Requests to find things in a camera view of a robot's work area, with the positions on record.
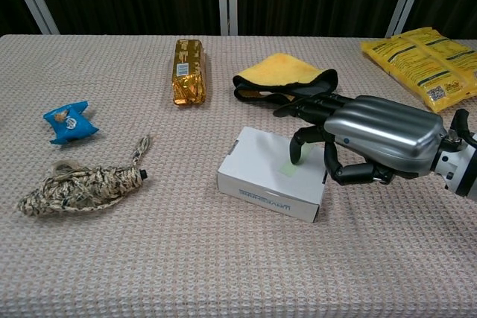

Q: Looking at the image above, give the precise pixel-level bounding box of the blue snack packet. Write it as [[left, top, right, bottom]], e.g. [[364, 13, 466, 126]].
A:
[[42, 100, 100, 145]]

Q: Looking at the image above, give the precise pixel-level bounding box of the beige waffle tablecloth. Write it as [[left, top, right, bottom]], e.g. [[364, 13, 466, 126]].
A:
[[0, 34, 477, 318]]

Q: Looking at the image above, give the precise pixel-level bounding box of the gold foil snack package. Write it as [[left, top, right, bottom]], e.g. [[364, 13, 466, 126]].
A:
[[171, 38, 207, 106]]

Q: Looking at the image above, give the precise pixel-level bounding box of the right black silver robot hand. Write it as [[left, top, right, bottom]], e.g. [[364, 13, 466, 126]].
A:
[[274, 93, 449, 187]]

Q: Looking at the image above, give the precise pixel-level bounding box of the white cardboard box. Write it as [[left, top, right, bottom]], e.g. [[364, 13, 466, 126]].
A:
[[216, 126, 329, 223]]

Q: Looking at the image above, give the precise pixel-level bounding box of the yellow printed snack bag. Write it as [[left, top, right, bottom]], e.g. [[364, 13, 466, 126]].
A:
[[360, 26, 477, 114]]

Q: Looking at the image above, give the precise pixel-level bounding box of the yellow black folded cloth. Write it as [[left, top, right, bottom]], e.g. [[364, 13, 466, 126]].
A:
[[233, 52, 339, 107]]

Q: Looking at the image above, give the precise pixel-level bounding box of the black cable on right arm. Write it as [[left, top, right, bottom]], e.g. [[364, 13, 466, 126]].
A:
[[448, 108, 477, 147]]

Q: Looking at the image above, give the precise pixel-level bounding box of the braided camouflage rope bundle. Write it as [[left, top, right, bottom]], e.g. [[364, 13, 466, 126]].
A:
[[16, 134, 153, 217]]

